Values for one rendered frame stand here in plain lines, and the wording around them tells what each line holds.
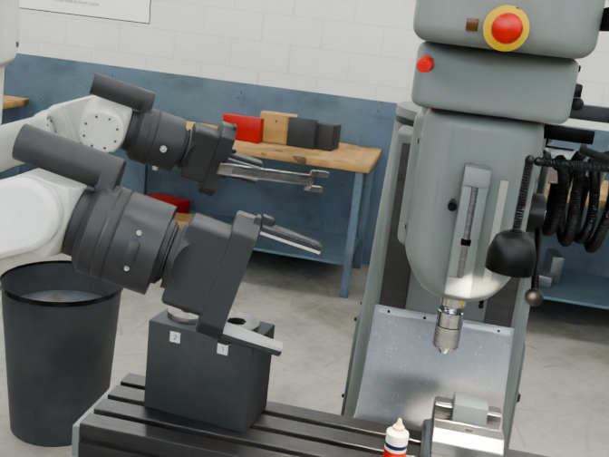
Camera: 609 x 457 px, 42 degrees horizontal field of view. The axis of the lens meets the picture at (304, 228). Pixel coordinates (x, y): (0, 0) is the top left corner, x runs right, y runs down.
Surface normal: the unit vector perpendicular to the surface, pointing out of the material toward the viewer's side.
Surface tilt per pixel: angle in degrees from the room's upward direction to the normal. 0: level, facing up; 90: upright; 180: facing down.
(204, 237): 84
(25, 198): 84
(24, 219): 84
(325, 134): 90
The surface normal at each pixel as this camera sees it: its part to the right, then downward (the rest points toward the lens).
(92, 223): 0.15, -0.08
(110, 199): 0.31, -0.64
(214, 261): 0.07, 0.17
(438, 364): -0.13, -0.23
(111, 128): 0.18, 0.39
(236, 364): -0.32, 0.22
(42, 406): -0.09, 0.32
